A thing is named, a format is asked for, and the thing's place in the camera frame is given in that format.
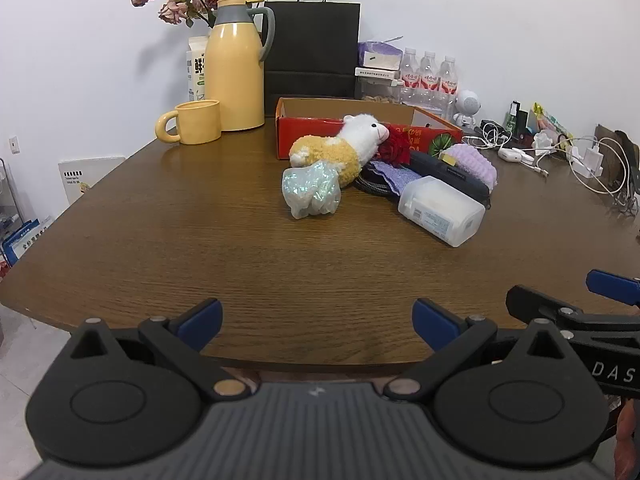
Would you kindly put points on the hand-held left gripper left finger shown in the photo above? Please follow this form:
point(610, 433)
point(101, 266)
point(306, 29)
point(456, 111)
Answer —
point(202, 321)

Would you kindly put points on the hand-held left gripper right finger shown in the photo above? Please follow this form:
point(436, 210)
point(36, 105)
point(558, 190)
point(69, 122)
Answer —
point(434, 327)

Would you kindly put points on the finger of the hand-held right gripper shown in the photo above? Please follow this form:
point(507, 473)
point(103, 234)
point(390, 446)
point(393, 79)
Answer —
point(612, 285)
point(537, 302)

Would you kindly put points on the translucent plastic box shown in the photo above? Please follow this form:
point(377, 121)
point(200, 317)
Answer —
point(440, 210)

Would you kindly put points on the lilac fluffy plush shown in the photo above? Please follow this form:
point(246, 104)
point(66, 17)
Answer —
point(475, 162)

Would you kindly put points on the purple cloth pouch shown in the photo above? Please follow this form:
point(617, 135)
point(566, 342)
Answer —
point(395, 178)

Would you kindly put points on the black pencil case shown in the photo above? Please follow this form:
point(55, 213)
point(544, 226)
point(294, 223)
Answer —
point(450, 173)

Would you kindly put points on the iridescent glitter bag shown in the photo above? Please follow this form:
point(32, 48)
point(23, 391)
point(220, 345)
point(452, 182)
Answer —
point(310, 190)

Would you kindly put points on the red fabric rose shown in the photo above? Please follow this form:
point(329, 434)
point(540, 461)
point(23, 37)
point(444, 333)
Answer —
point(397, 149)

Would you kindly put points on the white and yellow alpaca plush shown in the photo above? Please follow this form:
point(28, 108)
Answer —
point(345, 152)

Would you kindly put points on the red cardboard box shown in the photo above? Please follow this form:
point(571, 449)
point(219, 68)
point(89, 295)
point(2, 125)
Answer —
point(305, 132)

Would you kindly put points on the person's right hand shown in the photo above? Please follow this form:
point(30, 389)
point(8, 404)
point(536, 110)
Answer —
point(627, 430)

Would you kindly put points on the brown leather bag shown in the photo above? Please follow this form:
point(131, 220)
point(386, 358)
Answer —
point(632, 170)

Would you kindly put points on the white charger adapter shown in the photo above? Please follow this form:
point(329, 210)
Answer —
point(590, 162)

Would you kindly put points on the white charger plug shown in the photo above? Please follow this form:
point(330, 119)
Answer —
point(542, 141)

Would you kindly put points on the colourful snack packets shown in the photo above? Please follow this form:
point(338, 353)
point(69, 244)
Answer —
point(550, 122)

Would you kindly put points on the small black box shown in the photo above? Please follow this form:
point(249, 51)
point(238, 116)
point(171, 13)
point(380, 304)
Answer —
point(523, 122)

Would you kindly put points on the white printed board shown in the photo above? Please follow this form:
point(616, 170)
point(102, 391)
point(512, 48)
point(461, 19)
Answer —
point(90, 177)

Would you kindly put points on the green bottle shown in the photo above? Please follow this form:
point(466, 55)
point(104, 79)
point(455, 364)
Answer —
point(511, 119)

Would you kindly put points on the blue printed box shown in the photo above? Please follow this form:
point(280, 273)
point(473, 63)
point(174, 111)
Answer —
point(25, 242)

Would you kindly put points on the yellow mug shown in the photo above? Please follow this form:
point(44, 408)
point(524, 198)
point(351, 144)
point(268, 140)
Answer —
point(200, 122)

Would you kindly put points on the white robot toy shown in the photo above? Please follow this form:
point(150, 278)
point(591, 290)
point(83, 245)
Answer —
point(467, 105)

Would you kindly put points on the clear snack container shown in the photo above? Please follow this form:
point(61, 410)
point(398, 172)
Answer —
point(375, 92)

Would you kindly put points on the yellow thermos jug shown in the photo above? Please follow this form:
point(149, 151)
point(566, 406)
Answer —
point(235, 75)

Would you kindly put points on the white milk carton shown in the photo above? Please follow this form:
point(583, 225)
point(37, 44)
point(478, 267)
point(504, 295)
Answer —
point(196, 70)

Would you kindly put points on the white flat box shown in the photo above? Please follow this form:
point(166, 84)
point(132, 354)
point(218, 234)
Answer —
point(377, 73)

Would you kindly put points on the purple tissue pack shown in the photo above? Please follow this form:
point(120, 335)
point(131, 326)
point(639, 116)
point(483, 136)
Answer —
point(380, 52)

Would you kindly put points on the black paper bag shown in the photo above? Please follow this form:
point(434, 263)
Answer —
point(310, 45)

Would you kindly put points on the white wall switch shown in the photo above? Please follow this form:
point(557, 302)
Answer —
point(14, 145)

